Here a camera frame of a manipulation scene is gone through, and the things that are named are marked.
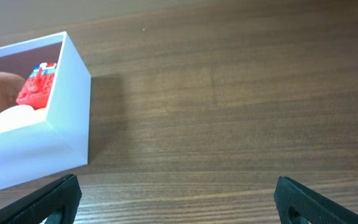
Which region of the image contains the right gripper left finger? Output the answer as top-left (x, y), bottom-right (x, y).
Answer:
top-left (0, 174), bottom-right (82, 224)

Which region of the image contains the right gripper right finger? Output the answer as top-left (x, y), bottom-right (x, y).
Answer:
top-left (274, 176), bottom-right (358, 224)

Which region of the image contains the white wooden pellet drum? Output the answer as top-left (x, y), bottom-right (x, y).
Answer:
top-left (0, 105), bottom-right (47, 133)

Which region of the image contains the red toy robot car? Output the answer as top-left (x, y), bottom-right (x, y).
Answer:
top-left (16, 62), bottom-right (57, 110)

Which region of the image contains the white square cardboard box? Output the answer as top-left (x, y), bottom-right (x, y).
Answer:
top-left (0, 32), bottom-right (91, 190)

